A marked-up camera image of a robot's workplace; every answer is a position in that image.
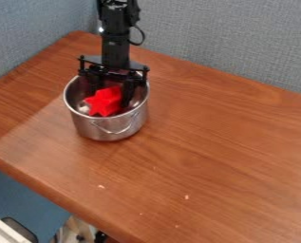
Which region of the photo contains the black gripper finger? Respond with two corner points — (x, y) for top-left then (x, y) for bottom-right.
(120, 80), (135, 107)
(87, 74), (104, 95)

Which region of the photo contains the red cross-shaped block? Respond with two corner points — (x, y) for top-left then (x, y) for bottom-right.
(84, 85), (122, 117)

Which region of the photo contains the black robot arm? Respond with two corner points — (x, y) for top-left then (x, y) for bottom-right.
(78, 0), (150, 107)

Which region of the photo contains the metal pot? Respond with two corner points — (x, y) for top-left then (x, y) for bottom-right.
(63, 76), (150, 141)

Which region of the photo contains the wooden table leg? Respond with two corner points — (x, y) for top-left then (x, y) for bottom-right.
(56, 215), (96, 243)

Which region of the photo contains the white striped object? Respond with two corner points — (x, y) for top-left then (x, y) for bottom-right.
(0, 217), (38, 243)

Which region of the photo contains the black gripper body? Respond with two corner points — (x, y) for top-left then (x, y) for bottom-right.
(78, 32), (150, 85)

